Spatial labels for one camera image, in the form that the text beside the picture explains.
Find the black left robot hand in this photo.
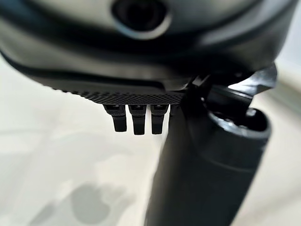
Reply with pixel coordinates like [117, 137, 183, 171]
[0, 0, 300, 226]

